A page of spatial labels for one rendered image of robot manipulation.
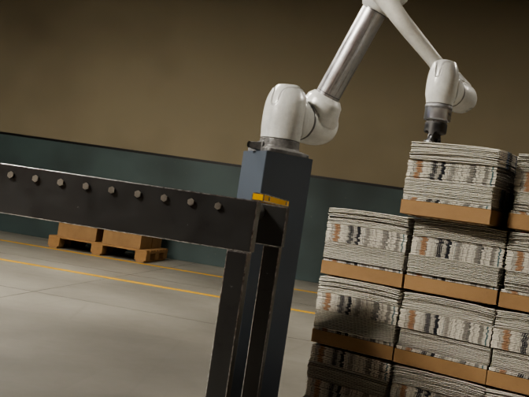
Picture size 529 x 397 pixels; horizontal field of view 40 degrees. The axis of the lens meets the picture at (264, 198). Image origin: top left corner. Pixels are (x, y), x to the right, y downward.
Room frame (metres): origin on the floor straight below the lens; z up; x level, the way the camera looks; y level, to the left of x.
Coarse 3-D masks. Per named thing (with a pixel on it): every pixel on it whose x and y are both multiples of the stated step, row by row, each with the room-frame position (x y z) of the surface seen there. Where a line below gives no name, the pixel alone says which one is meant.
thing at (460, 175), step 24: (432, 144) 2.23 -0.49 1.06; (456, 144) 2.17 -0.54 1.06; (408, 168) 2.26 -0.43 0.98; (432, 168) 2.22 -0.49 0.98; (456, 168) 2.17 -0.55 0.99; (480, 168) 2.13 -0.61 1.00; (504, 168) 2.13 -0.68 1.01; (408, 192) 2.26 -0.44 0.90; (432, 192) 2.21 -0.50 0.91; (456, 192) 2.17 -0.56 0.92; (480, 192) 2.12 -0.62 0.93; (504, 192) 2.18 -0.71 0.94
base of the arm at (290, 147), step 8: (248, 144) 2.74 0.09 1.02; (256, 144) 2.73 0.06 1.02; (264, 144) 2.73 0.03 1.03; (272, 144) 2.71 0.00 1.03; (280, 144) 2.71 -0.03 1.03; (288, 144) 2.72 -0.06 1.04; (296, 144) 2.74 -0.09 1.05; (280, 152) 2.70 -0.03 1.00; (288, 152) 2.71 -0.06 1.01; (296, 152) 2.73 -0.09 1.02
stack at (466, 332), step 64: (384, 256) 2.31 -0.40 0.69; (448, 256) 2.21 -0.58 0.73; (512, 256) 2.11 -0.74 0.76; (320, 320) 2.41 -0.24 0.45; (384, 320) 2.29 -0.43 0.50; (448, 320) 2.19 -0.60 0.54; (512, 320) 2.10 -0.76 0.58; (320, 384) 2.39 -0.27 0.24; (384, 384) 2.29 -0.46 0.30; (448, 384) 2.18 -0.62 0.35
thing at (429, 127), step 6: (426, 126) 2.44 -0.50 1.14; (432, 126) 2.42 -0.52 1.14; (438, 126) 2.41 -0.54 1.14; (444, 126) 2.42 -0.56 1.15; (426, 132) 2.46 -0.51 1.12; (432, 132) 2.42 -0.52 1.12; (438, 132) 2.42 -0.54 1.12; (444, 132) 2.42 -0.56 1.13; (432, 138) 2.41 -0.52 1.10; (438, 138) 2.46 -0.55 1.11
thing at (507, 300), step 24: (336, 264) 2.39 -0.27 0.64; (408, 288) 2.26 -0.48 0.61; (432, 288) 2.22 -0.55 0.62; (456, 288) 2.19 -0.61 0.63; (480, 288) 2.15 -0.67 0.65; (312, 336) 2.42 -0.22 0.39; (336, 336) 2.37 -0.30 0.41; (408, 360) 2.24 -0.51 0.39; (432, 360) 2.21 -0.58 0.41; (504, 384) 2.09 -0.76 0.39; (528, 384) 2.06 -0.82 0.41
